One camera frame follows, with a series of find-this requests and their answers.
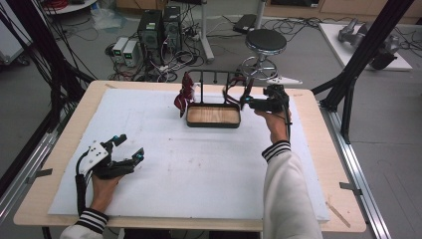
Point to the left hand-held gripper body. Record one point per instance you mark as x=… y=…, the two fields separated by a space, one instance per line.
x=94 y=157

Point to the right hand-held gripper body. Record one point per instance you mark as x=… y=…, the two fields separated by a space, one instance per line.
x=272 y=99

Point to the small dark red bow tie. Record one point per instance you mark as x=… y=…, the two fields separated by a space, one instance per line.
x=234 y=89

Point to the black rack with wooden tray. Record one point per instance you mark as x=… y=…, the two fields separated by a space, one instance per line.
x=213 y=114

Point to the large dark red striped bow tie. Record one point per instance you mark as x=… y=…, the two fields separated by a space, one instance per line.
x=185 y=93

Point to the person's right hand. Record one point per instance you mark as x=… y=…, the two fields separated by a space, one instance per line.
x=277 y=124

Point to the person's left hand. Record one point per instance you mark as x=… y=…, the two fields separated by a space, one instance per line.
x=104 y=192

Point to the black round stool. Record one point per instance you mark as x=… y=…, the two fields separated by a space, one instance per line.
x=265 y=41

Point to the white foam mat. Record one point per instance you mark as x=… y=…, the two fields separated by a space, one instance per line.
x=199 y=172

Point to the black flat box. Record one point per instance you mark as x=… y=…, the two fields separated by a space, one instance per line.
x=245 y=23

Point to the white metal table leg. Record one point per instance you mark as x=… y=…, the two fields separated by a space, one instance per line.
x=206 y=40

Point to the white floor board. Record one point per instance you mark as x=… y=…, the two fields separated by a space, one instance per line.
x=335 y=43

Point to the white power supply unit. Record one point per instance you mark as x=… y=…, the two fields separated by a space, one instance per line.
x=118 y=48
x=130 y=53

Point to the slim black computer tower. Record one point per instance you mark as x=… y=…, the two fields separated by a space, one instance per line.
x=172 y=28

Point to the large black computer tower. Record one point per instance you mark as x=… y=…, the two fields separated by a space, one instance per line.
x=150 y=33

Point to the clear plastic bag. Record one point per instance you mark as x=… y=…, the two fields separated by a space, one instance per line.
x=107 y=18

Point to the thin wooden stick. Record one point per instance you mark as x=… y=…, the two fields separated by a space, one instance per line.
x=338 y=214

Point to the round white table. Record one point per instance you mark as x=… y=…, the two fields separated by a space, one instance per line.
x=71 y=6

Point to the white cabinet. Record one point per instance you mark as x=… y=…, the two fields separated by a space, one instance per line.
x=10 y=43

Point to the grey metal bracket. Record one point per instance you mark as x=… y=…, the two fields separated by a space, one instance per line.
x=350 y=187
x=40 y=173

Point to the aluminium rail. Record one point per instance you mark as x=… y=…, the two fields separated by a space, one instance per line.
x=20 y=186
x=361 y=186

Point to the black metal frame strut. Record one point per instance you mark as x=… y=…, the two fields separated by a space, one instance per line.
x=365 y=49

